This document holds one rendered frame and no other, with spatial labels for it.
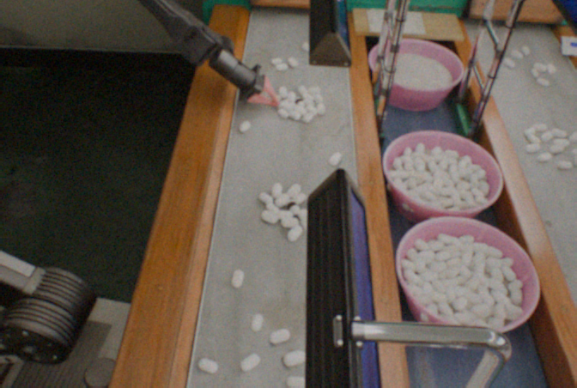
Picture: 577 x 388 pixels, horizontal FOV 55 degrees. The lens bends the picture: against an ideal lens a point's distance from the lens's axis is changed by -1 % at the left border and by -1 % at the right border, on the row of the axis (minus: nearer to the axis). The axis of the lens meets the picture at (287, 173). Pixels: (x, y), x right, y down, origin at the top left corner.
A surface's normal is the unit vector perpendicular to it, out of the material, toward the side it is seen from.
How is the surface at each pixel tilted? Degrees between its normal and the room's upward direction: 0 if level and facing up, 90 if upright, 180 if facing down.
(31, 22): 90
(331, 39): 90
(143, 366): 0
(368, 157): 0
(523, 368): 0
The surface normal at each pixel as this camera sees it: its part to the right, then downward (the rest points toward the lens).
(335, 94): 0.04, -0.73
